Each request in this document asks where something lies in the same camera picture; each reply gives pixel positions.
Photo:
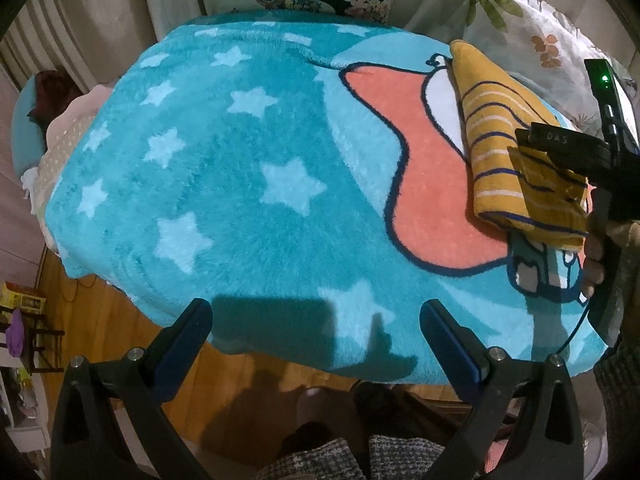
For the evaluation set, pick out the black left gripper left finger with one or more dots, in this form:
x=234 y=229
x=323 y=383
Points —
x=87 y=442

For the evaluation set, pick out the checked grey trousers leg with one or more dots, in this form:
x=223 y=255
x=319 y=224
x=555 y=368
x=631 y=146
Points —
x=389 y=458

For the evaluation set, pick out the purple cloth item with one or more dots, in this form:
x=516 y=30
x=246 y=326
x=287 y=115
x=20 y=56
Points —
x=15 y=334

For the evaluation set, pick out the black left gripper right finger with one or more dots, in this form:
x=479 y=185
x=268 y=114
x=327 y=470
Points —
x=524 y=421

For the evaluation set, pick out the teal cartoon fleece blanket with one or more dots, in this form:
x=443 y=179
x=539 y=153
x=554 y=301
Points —
x=309 y=177

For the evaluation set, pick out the dark wooden shelf rack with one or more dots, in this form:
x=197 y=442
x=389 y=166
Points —
x=43 y=344

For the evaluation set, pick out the white leaf-print ruffled pillow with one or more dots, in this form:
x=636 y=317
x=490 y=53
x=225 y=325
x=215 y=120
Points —
x=542 y=43

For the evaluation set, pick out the person's right hand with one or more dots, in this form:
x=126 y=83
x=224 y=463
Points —
x=623 y=235

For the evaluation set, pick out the beige curtain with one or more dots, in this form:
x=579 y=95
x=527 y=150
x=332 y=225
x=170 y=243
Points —
x=94 y=41

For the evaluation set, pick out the mustard striped knit sweater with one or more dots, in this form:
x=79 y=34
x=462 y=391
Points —
x=514 y=188

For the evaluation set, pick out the yellow box on shelf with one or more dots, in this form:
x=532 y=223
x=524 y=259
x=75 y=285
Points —
x=15 y=296

